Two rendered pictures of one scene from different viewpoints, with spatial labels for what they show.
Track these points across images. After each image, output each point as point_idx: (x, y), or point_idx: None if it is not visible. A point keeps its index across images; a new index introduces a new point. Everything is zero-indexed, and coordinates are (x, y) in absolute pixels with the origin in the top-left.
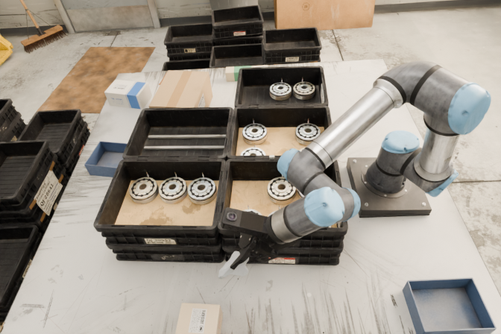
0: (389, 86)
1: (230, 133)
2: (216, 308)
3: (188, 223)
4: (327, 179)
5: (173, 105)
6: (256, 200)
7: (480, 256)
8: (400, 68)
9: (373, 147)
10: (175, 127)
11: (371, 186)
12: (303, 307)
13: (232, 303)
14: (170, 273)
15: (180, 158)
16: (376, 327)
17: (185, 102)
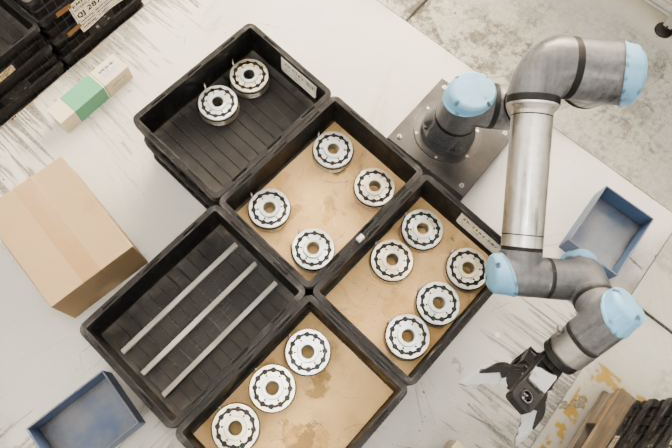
0: (547, 105)
1: (268, 249)
2: (458, 446)
3: (339, 405)
4: (566, 266)
5: (92, 269)
6: (375, 300)
7: (581, 147)
8: (542, 71)
9: (385, 90)
10: (139, 298)
11: (445, 156)
12: (504, 352)
13: (445, 420)
14: None
15: (252, 349)
16: (570, 304)
17: (104, 247)
